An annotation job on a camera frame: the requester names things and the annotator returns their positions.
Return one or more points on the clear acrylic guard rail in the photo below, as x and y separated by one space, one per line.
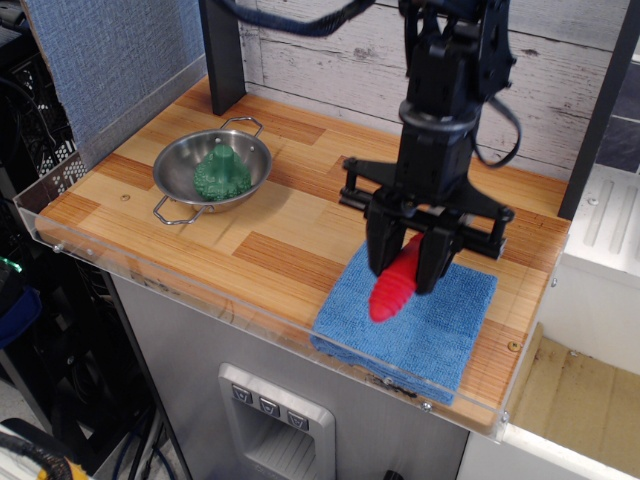
268 265

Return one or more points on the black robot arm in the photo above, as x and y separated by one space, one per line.
458 59

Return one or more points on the dark right post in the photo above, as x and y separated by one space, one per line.
619 63

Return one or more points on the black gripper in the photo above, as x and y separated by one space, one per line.
426 190

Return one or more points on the dark left post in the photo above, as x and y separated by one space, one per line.
223 54

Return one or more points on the toy fridge water dispenser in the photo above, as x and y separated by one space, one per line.
277 433

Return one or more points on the blue folded towel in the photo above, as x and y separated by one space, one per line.
425 348

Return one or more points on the red handled metal spoon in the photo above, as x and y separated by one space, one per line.
396 284

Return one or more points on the green toy broccoli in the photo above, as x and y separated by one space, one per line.
221 175

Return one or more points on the steel bowl with handles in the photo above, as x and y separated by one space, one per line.
174 168

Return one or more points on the blue fabric panel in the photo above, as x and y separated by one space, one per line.
117 64

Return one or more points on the dark post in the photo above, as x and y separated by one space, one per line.
223 54
619 63

